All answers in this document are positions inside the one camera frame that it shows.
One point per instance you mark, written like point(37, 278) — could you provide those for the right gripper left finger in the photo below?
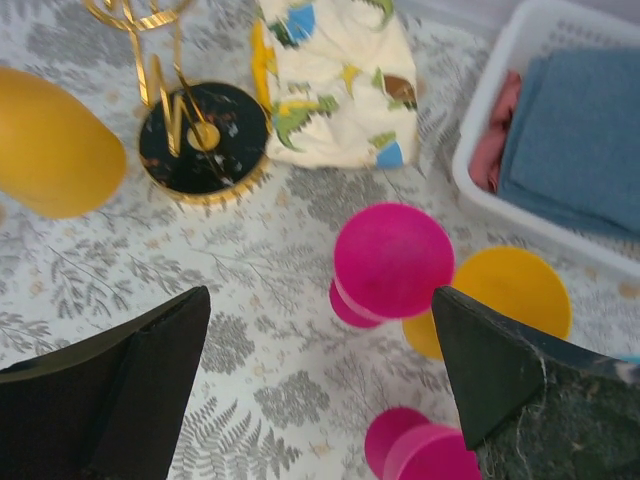
point(110, 406)

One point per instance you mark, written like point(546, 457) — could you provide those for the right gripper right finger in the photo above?
point(532, 406)

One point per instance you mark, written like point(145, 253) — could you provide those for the magenta wine glass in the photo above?
point(388, 260)
point(403, 444)

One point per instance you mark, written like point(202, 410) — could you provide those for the yellow wine glass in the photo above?
point(510, 280)
point(57, 158)

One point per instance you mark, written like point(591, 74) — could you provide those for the gold wine glass rack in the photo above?
point(201, 143)

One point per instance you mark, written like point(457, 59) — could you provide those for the teal wine glass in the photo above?
point(630, 359)

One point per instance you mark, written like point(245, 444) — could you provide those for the pink folded cloth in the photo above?
point(486, 161)

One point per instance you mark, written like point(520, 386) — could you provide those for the blue folded towel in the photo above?
point(572, 151)

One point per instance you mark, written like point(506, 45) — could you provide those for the white plastic basket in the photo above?
point(536, 29)

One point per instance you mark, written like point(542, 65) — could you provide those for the dinosaur print cloth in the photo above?
point(339, 82)

